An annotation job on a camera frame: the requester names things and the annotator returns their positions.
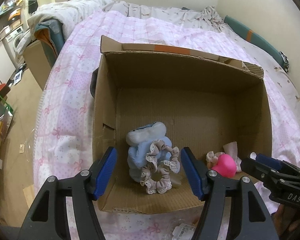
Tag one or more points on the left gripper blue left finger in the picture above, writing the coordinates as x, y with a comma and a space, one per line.
95, 180

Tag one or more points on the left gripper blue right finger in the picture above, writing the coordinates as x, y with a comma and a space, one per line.
198, 175

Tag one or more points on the pink rubber toy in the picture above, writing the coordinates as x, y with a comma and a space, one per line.
225, 166

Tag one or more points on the beige lace scrunchie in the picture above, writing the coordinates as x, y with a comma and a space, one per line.
162, 160

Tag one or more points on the white knotted cloth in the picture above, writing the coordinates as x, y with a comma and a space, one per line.
232, 150

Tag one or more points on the light blue plush toy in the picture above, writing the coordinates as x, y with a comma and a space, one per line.
139, 141

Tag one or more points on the clear plastic labelled bag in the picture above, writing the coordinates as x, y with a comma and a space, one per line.
183, 232

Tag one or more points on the open cardboard box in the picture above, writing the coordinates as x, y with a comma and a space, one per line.
204, 100

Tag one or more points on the dark grey garment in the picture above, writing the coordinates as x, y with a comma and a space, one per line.
93, 82

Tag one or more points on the brown cardboard box on floor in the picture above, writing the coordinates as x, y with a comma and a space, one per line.
37, 63

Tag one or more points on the teal rolled mat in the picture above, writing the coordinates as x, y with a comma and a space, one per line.
250, 36

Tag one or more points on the white washing machine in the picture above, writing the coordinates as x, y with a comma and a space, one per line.
11, 39

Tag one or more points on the white floral blanket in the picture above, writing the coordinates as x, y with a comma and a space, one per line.
70, 13

